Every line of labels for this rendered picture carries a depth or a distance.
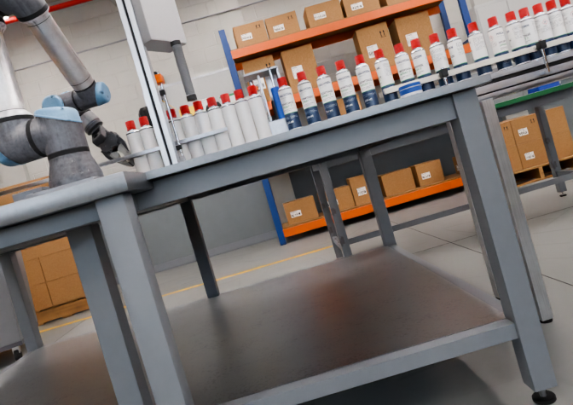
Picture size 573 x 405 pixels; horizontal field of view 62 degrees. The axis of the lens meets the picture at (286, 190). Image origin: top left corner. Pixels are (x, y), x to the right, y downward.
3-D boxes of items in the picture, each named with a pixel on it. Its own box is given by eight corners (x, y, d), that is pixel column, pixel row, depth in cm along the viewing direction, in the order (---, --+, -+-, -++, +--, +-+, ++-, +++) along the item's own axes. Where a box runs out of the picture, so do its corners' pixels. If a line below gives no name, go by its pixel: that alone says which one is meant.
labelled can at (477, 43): (491, 73, 175) (477, 20, 174) (477, 78, 178) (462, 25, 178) (494, 73, 179) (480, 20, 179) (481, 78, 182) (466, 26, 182)
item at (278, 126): (295, 134, 193) (277, 72, 192) (297, 130, 180) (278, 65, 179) (262, 143, 193) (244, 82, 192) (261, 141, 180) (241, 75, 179)
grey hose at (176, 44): (198, 99, 168) (181, 42, 168) (196, 97, 165) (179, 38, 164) (188, 102, 168) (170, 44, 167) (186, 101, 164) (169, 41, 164)
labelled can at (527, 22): (547, 58, 178) (533, 4, 177) (538, 60, 176) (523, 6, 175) (535, 62, 183) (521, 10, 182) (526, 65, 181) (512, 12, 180)
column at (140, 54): (184, 175, 164) (128, -14, 163) (182, 175, 160) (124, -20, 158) (171, 179, 164) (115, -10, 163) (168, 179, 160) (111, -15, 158)
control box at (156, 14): (188, 43, 171) (172, -9, 171) (151, 39, 157) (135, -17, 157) (169, 54, 177) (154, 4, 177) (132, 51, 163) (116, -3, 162)
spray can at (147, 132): (167, 168, 178) (152, 115, 178) (161, 169, 173) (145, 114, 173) (155, 172, 179) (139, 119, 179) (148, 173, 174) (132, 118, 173)
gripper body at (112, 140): (128, 142, 183) (105, 120, 182) (120, 141, 174) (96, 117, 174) (113, 157, 183) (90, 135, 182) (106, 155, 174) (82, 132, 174)
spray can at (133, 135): (153, 172, 179) (137, 120, 179) (150, 172, 174) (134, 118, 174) (140, 176, 179) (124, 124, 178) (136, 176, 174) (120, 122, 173)
